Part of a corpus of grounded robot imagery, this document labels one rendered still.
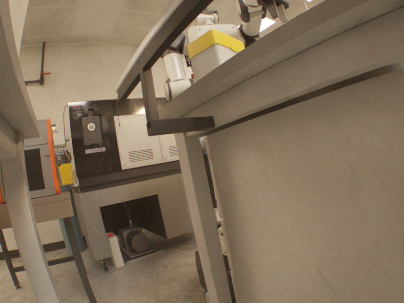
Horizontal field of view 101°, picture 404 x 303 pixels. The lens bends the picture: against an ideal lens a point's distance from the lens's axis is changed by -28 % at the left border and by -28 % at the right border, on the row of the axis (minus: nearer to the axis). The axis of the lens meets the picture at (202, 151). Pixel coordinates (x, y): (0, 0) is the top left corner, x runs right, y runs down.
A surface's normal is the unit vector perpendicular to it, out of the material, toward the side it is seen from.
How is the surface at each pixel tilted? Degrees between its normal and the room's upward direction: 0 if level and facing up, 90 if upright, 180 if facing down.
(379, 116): 90
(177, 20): 90
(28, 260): 90
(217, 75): 90
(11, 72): 180
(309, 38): 180
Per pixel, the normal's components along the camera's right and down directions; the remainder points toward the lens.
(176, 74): 0.14, -0.18
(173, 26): -0.81, 0.13
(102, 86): 0.55, -0.15
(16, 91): 0.19, 0.98
